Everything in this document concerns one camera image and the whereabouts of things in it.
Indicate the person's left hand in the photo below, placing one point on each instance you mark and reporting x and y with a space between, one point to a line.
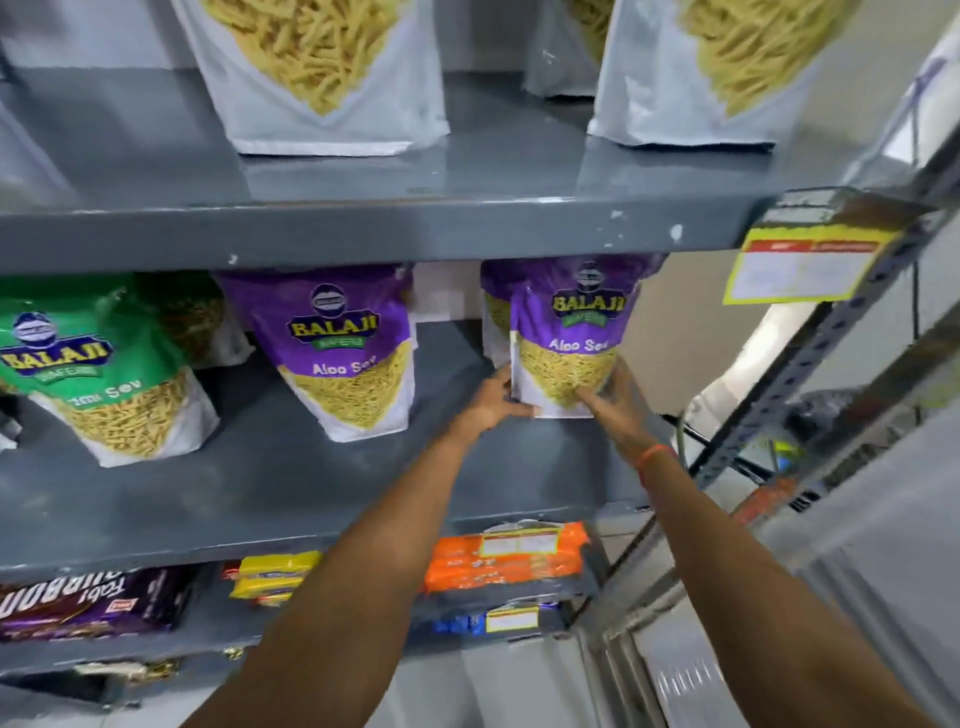
486 411

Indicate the person's right hand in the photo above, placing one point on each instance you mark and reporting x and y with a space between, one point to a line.
619 416

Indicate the person's right thumb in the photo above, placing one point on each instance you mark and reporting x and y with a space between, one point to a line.
591 401

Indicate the person's left thumb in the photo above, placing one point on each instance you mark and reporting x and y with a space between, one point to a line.
520 411

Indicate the purple snack pouch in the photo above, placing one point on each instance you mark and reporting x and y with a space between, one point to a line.
496 315
337 345
577 322

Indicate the person's right forearm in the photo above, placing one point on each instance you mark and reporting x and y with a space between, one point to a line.
757 607

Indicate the person's left forearm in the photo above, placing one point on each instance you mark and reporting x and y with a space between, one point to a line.
345 592

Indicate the orange wristband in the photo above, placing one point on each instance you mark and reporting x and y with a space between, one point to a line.
656 456

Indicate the orange biscuit packet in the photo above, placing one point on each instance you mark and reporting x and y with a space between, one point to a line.
506 559

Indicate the perforated metal rack upright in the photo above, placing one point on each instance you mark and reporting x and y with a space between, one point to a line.
795 367

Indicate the blue biscuit packet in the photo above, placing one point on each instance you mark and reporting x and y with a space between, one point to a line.
499 621

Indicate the yellow shelf label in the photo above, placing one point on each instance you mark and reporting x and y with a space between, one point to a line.
806 266

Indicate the grey metal shelf rack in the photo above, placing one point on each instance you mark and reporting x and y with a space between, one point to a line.
300 232

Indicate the yellow biscuit packet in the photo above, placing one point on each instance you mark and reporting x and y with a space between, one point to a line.
274 576

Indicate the green snack pouch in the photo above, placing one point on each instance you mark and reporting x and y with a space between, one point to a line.
195 315
97 375

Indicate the white snack pouch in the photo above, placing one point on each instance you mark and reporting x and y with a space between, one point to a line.
315 67
712 67
559 45

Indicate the dark purple biscuit pack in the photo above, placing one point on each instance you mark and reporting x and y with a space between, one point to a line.
90 604

